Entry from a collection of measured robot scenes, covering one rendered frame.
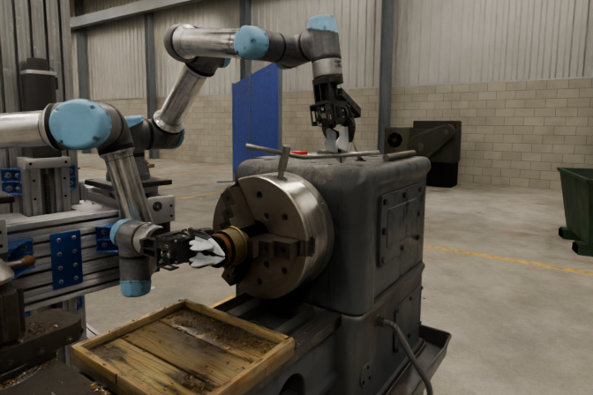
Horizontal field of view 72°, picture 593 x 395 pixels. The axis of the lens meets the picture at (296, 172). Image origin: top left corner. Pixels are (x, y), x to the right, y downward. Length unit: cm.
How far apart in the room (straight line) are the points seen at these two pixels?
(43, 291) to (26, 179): 36
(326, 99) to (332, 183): 22
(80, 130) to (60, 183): 55
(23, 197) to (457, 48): 1040
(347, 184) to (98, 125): 61
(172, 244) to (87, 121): 35
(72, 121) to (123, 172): 22
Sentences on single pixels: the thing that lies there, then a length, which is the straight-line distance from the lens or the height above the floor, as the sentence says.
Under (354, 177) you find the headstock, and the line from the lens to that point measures 106.
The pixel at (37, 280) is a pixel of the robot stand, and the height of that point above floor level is 89.
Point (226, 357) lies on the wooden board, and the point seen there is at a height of 89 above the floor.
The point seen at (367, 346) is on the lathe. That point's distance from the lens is 127.
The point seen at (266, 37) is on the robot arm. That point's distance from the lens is 102.
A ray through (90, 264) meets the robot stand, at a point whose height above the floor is 90.
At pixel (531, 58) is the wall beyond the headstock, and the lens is 1092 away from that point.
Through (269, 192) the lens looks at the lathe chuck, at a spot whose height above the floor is 120.
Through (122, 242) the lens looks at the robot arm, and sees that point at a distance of 112.
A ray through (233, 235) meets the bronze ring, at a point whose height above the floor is 111.
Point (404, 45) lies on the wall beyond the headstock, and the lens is 1160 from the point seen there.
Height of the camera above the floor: 136
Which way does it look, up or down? 7 degrees down
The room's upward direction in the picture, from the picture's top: straight up
